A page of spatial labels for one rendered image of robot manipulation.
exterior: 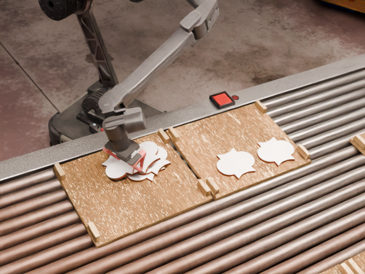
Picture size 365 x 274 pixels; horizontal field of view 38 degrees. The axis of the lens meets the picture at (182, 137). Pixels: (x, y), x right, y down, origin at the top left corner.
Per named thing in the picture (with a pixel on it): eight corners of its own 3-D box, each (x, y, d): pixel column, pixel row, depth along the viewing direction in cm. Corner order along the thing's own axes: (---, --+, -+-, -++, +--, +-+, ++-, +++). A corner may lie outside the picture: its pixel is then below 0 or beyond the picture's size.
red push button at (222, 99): (211, 99, 214) (212, 96, 213) (224, 95, 216) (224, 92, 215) (219, 108, 210) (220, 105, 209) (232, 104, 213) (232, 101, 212)
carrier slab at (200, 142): (165, 134, 196) (165, 130, 195) (255, 105, 213) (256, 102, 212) (215, 201, 175) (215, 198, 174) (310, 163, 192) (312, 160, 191)
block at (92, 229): (87, 228, 160) (87, 223, 158) (93, 226, 161) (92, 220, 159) (95, 243, 157) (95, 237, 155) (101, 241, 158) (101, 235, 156)
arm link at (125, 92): (196, 26, 177) (192, 6, 168) (209, 35, 175) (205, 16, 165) (102, 114, 171) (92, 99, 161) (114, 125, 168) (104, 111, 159)
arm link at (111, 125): (100, 116, 162) (101, 129, 158) (122, 110, 161) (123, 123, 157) (107, 131, 167) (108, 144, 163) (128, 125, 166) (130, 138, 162)
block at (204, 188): (196, 185, 177) (197, 179, 175) (200, 183, 178) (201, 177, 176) (206, 197, 174) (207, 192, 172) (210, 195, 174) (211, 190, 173)
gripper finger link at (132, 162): (137, 157, 177) (128, 138, 170) (152, 166, 173) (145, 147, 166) (123, 171, 174) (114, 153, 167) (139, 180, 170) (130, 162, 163)
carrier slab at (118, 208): (52, 170, 178) (52, 167, 177) (159, 134, 195) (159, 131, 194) (96, 249, 157) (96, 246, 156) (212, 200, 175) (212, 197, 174)
